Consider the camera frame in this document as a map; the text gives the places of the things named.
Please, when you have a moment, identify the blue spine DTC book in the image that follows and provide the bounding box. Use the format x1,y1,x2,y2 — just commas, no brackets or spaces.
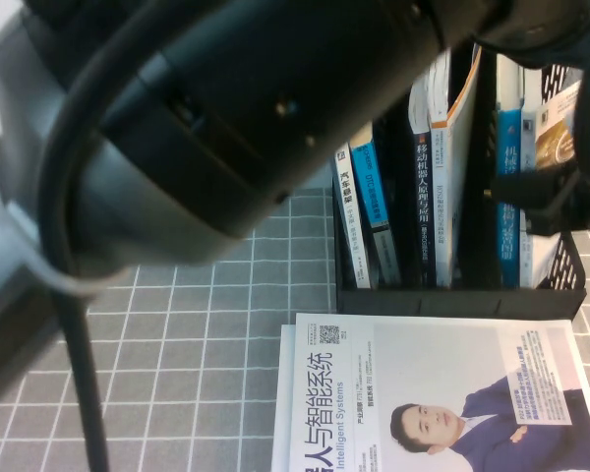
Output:
348,122,403,287

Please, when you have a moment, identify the white orange ROS book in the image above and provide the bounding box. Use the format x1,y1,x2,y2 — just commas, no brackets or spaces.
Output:
425,46,484,290

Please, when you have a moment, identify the dark navy spine book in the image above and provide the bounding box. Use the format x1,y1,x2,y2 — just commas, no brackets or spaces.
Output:
407,73,437,289

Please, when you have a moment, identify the black camera cable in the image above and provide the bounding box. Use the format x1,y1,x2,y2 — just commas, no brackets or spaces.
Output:
471,29,590,191

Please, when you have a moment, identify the black mesh book stand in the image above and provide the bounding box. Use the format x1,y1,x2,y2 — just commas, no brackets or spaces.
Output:
331,46,587,317

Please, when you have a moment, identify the white zip tie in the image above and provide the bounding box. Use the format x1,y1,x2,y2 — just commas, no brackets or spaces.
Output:
0,122,134,299

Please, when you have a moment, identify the self-driving car cover book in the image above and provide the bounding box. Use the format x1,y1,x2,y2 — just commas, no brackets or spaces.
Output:
518,81,586,290

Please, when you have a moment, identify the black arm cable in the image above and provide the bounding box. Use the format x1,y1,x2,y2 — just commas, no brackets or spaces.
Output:
36,0,227,472

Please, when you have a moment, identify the white spine paperback book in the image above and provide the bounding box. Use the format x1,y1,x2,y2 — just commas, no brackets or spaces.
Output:
332,142,374,290

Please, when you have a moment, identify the blue spine hardcover book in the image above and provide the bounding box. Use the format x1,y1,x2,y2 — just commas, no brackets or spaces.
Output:
495,53,525,290

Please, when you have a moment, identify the white magazine under stack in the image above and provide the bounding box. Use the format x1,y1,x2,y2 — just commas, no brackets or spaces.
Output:
270,324,299,472

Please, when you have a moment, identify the magazine with suited man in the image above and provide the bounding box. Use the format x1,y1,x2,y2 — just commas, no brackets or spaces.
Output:
294,313,590,472

